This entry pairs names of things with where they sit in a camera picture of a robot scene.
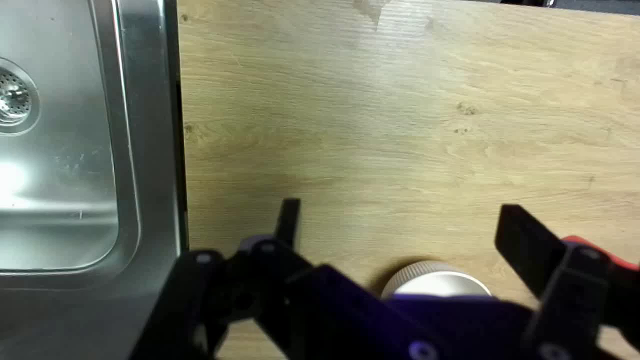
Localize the stainless steel sink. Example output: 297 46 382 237
0 0 186 360

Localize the beige ceramic bowl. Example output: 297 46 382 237
382 261 491 299

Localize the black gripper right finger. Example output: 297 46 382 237
495 205 640 360

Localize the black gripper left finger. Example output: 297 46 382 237
130 196 317 360

